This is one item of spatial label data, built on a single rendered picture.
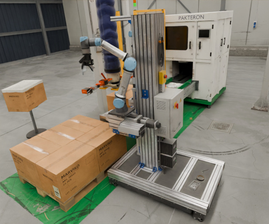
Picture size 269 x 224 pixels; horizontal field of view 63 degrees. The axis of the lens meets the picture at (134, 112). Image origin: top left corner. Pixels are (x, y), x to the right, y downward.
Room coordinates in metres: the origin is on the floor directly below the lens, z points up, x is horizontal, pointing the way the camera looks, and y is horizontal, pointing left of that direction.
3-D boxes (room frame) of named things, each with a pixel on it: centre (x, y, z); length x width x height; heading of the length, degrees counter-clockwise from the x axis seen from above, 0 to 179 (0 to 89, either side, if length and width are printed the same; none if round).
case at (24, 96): (3.84, 1.96, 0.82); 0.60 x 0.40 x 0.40; 168
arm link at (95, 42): (2.20, 0.33, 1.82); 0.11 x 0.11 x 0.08; 86
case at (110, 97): (3.27, 0.08, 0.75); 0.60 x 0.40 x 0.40; 147
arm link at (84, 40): (2.19, 0.42, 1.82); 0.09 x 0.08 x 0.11; 86
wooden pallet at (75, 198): (2.64, 0.91, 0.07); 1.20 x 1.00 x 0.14; 143
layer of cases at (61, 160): (2.64, 0.91, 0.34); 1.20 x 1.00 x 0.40; 143
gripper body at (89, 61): (2.19, 0.42, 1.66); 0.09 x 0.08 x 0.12; 56
